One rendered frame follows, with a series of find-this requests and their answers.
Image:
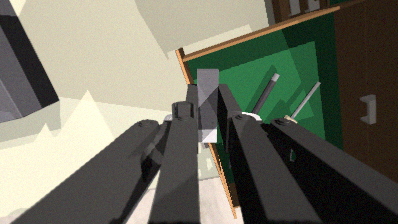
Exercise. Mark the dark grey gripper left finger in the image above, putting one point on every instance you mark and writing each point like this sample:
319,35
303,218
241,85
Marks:
108,187

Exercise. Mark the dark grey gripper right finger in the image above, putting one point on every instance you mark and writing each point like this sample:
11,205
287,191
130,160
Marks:
340,188

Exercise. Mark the cream-handled screwdriver with red band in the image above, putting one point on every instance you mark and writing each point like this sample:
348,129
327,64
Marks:
302,104

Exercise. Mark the brown wooden tool chest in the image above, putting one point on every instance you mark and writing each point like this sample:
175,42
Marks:
351,48

